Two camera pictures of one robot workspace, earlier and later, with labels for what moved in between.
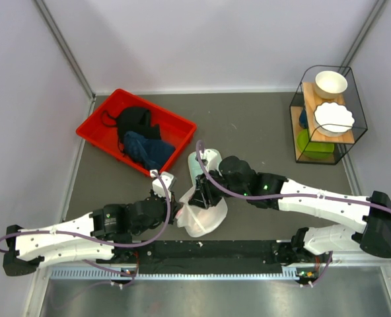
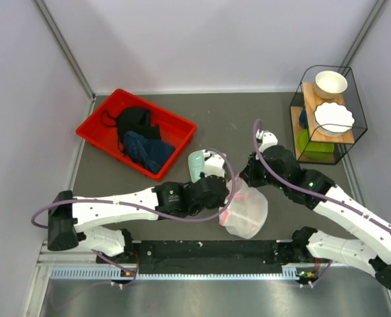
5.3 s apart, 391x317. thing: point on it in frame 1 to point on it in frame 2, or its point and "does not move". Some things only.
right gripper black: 202,197 to 249,173
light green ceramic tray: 195,167 does not move
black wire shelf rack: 326,115 does not move
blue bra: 154,153 does not move
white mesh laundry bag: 199,221 to 247,209
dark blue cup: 303,119 does not move
